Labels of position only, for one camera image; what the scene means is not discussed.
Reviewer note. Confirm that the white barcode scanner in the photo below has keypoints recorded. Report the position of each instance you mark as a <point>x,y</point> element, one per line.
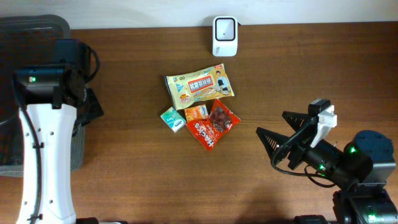
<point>225,36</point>

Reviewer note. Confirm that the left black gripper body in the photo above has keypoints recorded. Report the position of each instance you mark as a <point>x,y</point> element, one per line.
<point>90,104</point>

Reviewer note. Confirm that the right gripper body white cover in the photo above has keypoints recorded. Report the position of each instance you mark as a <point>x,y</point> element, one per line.
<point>319,140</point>

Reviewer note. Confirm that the red snack bag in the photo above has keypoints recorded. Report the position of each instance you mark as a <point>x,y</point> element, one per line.
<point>210,130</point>

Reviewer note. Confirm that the small orange packet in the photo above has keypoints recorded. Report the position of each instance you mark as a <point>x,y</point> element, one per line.
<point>199,112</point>

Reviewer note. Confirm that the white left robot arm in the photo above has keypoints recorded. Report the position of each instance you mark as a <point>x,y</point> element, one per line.
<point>54,102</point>

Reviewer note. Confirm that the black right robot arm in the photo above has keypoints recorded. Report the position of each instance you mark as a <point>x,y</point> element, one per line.
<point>360,170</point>

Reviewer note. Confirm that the grey plastic mesh basket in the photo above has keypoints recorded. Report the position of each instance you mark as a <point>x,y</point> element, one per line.
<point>25,40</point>

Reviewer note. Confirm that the beige wet wipes pack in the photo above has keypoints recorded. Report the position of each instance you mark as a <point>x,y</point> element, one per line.
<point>208,84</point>

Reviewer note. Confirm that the small green tissue pack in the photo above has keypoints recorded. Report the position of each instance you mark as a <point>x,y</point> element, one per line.
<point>173,119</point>

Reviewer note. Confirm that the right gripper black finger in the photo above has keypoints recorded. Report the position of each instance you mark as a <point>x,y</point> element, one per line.
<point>276,145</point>
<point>297,120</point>

